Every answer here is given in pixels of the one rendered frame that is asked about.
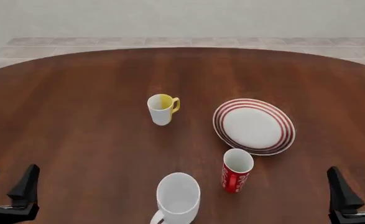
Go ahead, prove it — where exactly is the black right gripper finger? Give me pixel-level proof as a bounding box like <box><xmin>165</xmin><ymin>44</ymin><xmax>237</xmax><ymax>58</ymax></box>
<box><xmin>326</xmin><ymin>166</ymin><xmax>364</xmax><ymax>213</ymax></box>

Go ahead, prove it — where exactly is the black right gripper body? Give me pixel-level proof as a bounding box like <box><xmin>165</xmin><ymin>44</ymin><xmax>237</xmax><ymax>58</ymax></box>
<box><xmin>328</xmin><ymin>207</ymin><xmax>365</xmax><ymax>224</ymax></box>

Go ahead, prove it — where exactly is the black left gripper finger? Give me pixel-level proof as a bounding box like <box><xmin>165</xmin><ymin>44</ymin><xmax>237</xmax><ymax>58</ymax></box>
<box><xmin>7</xmin><ymin>164</ymin><xmax>41</xmax><ymax>204</ymax></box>

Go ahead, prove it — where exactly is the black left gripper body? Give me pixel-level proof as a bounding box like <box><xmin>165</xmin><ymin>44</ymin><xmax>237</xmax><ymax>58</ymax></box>
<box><xmin>0</xmin><ymin>202</ymin><xmax>40</xmax><ymax>222</ymax></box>

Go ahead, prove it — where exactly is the red mug with white print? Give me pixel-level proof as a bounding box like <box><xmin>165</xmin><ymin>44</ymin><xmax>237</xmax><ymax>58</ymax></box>
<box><xmin>221</xmin><ymin>147</ymin><xmax>255</xmax><ymax>194</ymax></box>

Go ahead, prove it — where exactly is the white plate with red rings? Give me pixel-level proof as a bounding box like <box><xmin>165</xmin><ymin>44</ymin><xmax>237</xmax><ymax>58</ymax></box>
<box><xmin>212</xmin><ymin>98</ymin><xmax>296</xmax><ymax>157</ymax></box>

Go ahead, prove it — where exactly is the plain white mug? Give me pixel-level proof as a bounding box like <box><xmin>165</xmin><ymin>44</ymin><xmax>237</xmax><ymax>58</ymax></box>
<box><xmin>149</xmin><ymin>172</ymin><xmax>201</xmax><ymax>224</ymax></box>

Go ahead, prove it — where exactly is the white and yellow mug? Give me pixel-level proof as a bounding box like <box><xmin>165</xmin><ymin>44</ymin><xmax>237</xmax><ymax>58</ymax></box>
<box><xmin>147</xmin><ymin>93</ymin><xmax>181</xmax><ymax>127</ymax></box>

